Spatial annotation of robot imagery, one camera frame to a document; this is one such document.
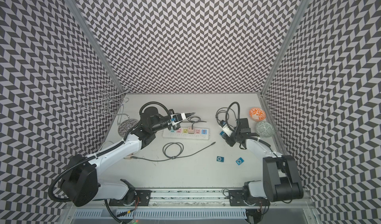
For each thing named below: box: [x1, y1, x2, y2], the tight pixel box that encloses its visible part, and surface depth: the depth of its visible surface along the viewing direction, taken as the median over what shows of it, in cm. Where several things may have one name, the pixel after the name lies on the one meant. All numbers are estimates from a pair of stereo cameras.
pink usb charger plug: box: [188, 126, 195, 134], surface depth 93 cm
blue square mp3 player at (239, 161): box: [235, 157, 245, 166], surface depth 86 cm
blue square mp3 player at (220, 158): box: [216, 155, 225, 163], surface depth 87 cm
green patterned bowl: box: [255, 121, 275, 138], surface depth 97 cm
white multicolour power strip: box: [162, 127, 211, 141], surface depth 95 cm
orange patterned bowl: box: [249, 107, 267, 122], surface depth 104 cm
